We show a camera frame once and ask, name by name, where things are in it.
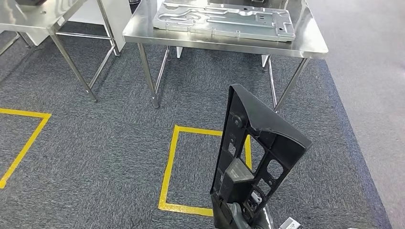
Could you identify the stainless steel workbench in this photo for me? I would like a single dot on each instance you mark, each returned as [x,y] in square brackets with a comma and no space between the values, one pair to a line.
[303,41]

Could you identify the white table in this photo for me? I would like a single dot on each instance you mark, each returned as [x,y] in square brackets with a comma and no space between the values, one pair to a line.
[179,52]

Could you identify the black plastic frame part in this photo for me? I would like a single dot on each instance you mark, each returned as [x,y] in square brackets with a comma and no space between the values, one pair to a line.
[272,126]

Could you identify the stamped silver metal plate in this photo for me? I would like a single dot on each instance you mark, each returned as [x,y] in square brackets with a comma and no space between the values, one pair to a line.
[221,22]

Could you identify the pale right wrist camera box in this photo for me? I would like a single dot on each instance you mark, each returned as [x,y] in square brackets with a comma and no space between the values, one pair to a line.
[289,224]

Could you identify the stainless steel table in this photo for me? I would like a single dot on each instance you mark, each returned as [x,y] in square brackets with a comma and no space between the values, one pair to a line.
[31,15]

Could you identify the white cabinet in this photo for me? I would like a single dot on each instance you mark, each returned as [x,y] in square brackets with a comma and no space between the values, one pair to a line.
[117,19]

